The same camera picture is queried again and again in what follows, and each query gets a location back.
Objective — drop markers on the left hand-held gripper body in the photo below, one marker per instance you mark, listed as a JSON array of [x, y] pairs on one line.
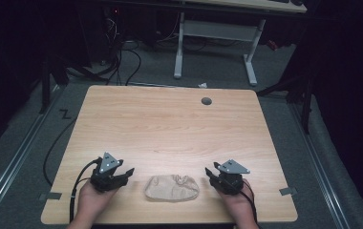
[[106, 178]]

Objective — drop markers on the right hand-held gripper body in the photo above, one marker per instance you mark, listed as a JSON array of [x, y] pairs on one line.
[[230, 181]]

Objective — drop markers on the person's right hand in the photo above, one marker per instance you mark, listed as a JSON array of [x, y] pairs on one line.
[[238, 205]]

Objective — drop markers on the person's left hand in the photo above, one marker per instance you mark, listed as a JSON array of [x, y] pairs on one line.
[[92, 200]]

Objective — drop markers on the grey tape strip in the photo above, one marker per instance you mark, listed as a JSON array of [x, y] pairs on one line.
[[50, 196], [288, 191]]

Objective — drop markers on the crumpled white paper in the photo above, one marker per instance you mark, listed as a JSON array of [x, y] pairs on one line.
[[203, 85]]

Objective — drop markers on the black metal stand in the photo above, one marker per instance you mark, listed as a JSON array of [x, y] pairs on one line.
[[46, 86], [303, 95]]

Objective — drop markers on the red object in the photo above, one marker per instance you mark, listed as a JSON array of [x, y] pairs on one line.
[[272, 45]]

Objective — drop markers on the metal floor rail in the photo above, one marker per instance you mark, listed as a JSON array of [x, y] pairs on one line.
[[321, 171], [14, 159]]

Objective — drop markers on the white desk with metal frame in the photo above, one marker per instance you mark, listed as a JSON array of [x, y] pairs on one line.
[[217, 30]]

